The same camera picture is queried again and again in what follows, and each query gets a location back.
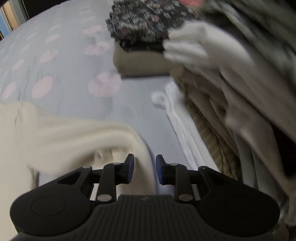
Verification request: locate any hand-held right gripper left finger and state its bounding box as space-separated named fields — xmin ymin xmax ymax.
xmin=57 ymin=153 xmax=135 ymax=205

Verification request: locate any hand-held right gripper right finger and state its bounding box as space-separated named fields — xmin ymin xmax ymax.
xmin=156 ymin=154 xmax=234 ymax=204

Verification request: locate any cream knit sweater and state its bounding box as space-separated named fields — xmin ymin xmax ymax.
xmin=0 ymin=102 xmax=158 ymax=241

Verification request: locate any white ribbed cloth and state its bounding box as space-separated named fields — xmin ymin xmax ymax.
xmin=151 ymin=81 xmax=220 ymax=178

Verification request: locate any brown folded cloth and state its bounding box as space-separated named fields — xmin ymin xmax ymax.
xmin=113 ymin=44 xmax=176 ymax=78

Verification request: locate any pile of beige garments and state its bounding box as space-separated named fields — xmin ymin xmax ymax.
xmin=171 ymin=53 xmax=296 ymax=241

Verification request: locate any pink polka dot bedsheet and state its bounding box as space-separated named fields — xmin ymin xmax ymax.
xmin=0 ymin=0 xmax=220 ymax=195

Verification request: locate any white folded garment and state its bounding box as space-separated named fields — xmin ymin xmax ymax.
xmin=163 ymin=22 xmax=255 ymax=75

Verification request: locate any dark floral folded cloth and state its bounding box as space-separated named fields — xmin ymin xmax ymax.
xmin=106 ymin=0 xmax=201 ymax=53

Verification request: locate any grey green cloth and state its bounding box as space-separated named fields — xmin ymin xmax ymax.
xmin=203 ymin=0 xmax=296 ymax=63

